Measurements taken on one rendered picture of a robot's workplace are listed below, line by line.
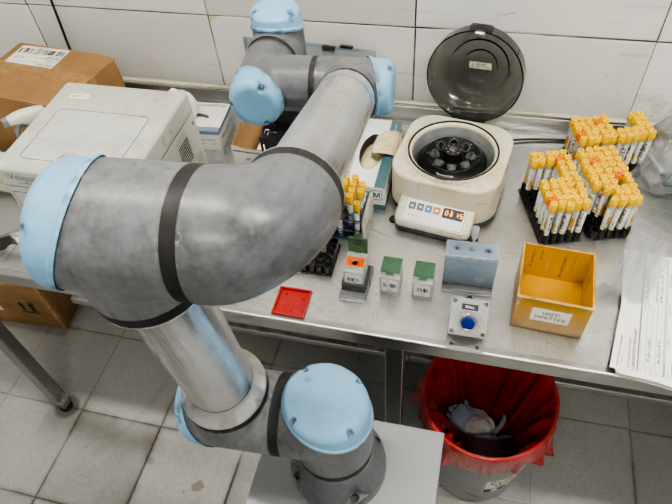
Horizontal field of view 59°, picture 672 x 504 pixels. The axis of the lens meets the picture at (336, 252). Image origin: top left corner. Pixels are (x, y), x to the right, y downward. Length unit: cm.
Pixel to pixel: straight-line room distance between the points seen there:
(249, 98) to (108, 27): 102
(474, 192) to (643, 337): 42
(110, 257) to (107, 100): 86
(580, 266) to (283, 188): 86
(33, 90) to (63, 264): 119
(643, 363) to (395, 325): 45
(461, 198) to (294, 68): 58
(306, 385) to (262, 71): 42
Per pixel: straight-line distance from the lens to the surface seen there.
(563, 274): 126
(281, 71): 81
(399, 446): 101
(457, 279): 121
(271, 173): 47
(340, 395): 80
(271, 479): 101
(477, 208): 129
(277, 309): 121
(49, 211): 50
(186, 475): 206
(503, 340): 117
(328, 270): 123
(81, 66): 171
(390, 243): 129
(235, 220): 44
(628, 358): 120
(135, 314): 54
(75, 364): 240
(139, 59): 179
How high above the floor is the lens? 186
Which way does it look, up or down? 50 degrees down
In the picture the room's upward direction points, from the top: 6 degrees counter-clockwise
